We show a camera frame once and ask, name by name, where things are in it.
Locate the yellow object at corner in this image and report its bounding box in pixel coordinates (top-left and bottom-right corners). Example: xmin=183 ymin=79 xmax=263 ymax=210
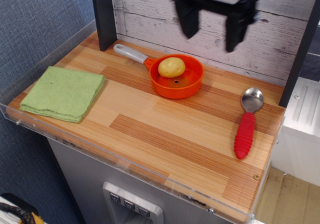
xmin=31 ymin=212 xmax=45 ymax=224

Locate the orange pan with grey handle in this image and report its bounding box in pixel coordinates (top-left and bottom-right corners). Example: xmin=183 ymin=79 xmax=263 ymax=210
xmin=113 ymin=44 xmax=205 ymax=99

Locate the white ridged appliance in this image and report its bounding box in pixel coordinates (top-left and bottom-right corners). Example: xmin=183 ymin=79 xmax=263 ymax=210
xmin=270 ymin=77 xmax=320 ymax=186

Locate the dark grey left post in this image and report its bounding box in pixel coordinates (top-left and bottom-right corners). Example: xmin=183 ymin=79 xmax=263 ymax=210
xmin=92 ymin=0 xmax=118 ymax=51

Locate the dark grey right post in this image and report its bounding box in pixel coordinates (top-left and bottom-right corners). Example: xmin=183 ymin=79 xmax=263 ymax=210
xmin=278 ymin=0 xmax=320 ymax=108

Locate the clear acrylic table guard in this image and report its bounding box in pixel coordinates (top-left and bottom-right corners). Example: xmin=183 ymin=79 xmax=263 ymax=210
xmin=0 ymin=13 xmax=288 ymax=224

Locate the green cloth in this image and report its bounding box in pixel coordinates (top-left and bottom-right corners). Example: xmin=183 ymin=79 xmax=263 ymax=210
xmin=20 ymin=66 xmax=105 ymax=123

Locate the grey cabinet with button panel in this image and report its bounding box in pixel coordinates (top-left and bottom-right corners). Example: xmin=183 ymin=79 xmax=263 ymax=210
xmin=46 ymin=136 xmax=233 ymax=224

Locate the dark grey post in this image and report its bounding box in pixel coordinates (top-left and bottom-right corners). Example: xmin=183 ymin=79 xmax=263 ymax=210
xmin=278 ymin=0 xmax=320 ymax=108
xmin=92 ymin=0 xmax=118 ymax=51

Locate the yellow toy potato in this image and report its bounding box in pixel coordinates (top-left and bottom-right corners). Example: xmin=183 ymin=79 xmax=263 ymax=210
xmin=158 ymin=57 xmax=186 ymax=78

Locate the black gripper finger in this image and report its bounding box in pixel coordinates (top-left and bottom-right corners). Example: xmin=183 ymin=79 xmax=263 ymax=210
xmin=174 ymin=0 xmax=200 ymax=39
xmin=225 ymin=11 xmax=259 ymax=53

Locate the metal spoon with red handle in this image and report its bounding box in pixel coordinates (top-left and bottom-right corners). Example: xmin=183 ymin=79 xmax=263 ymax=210
xmin=233 ymin=87 xmax=264 ymax=160

